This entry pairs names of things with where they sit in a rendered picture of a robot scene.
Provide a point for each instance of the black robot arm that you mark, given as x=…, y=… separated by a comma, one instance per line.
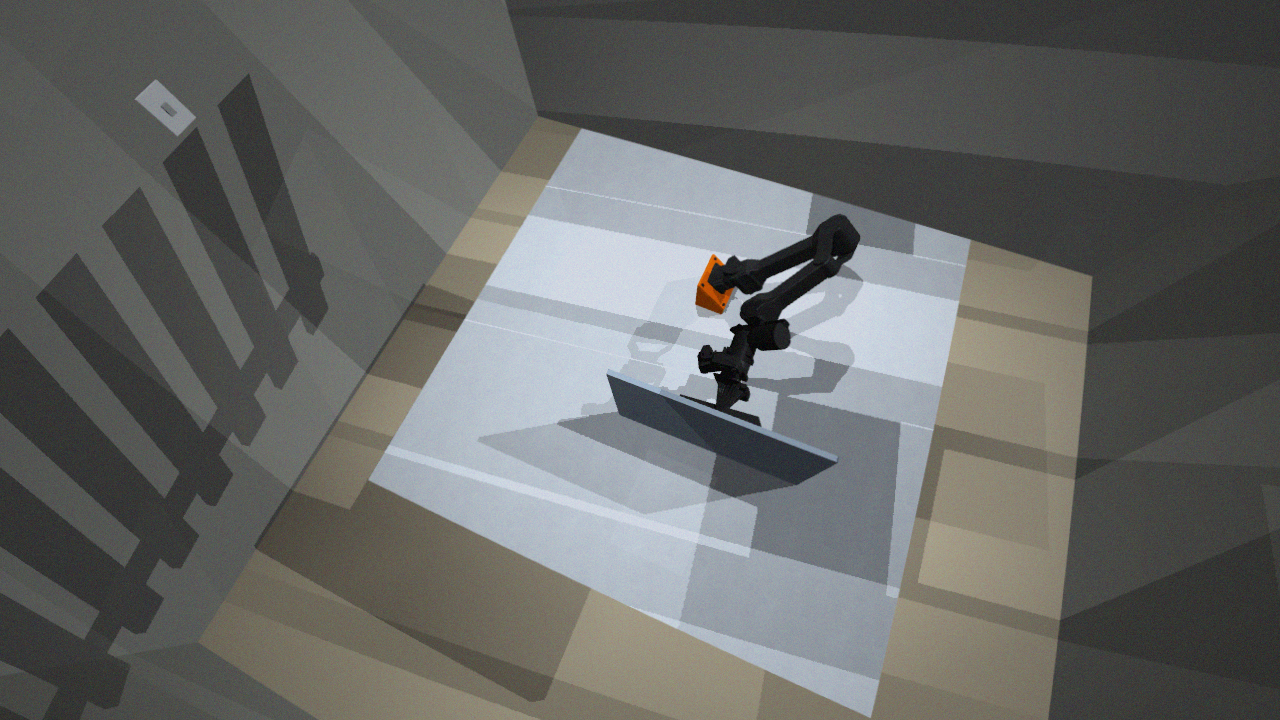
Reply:
x=834, y=237

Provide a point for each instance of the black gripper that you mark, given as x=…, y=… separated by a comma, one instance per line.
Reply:
x=735, y=367

